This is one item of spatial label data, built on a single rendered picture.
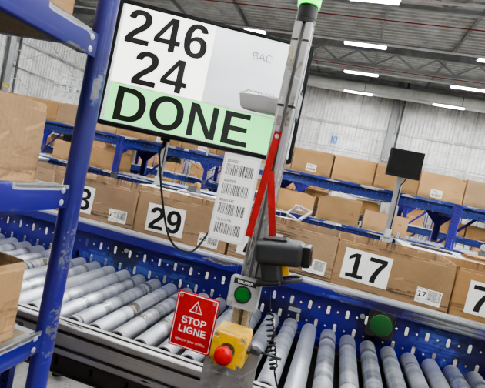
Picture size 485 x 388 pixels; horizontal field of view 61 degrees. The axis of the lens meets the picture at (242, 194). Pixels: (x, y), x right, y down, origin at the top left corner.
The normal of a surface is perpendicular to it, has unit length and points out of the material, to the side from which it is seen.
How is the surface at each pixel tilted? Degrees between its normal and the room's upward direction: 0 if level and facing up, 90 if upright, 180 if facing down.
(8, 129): 91
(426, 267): 90
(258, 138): 86
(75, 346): 90
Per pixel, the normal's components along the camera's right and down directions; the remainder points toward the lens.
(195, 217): -0.25, 0.01
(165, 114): 0.11, 0.00
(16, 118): 0.95, 0.22
